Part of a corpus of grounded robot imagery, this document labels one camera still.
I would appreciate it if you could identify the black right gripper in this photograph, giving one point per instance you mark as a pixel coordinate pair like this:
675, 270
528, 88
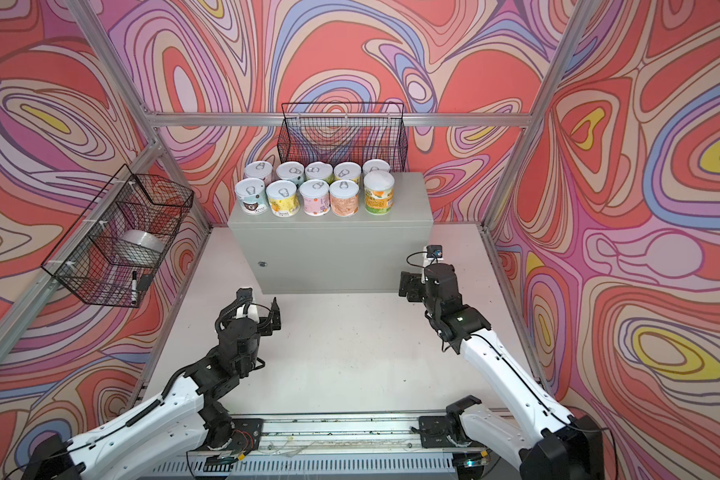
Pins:
415, 280

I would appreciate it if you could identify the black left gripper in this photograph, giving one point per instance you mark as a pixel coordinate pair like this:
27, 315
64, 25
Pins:
264, 323

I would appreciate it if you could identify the yellow green label can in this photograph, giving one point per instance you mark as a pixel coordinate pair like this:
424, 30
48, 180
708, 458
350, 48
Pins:
379, 192

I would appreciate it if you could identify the brown label can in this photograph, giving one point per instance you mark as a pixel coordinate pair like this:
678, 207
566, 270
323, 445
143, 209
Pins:
291, 171
251, 195

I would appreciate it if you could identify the orange label can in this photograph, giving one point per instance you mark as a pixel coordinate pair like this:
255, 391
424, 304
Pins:
344, 198

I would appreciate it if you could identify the blue label can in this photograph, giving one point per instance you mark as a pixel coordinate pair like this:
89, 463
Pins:
375, 165

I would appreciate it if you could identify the yellow label can front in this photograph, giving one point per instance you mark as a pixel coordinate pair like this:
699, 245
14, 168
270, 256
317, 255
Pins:
283, 199

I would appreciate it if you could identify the pink label can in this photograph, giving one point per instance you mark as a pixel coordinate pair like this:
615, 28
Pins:
261, 170
316, 197

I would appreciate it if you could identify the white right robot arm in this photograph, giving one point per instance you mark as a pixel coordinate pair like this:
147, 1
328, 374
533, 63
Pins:
545, 440

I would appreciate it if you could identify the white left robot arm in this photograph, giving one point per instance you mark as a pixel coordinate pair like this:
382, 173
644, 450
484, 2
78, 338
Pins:
185, 415

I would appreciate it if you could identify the grey metal cabinet box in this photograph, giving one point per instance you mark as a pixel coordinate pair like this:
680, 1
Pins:
363, 253

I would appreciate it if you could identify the black marker pen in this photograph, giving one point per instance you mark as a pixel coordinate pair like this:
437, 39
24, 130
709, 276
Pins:
134, 291

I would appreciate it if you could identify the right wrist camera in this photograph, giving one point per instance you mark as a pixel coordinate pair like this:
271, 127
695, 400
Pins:
434, 252

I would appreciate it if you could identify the black wire basket left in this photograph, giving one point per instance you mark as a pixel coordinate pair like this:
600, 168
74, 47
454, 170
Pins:
135, 219

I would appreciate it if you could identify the black wire basket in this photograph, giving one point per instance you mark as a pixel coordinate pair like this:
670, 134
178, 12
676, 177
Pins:
135, 219
335, 132

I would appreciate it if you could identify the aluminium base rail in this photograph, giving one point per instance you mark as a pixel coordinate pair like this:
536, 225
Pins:
361, 445

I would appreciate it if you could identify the black wire basket back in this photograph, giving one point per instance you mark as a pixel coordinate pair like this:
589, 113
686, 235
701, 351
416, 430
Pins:
335, 132

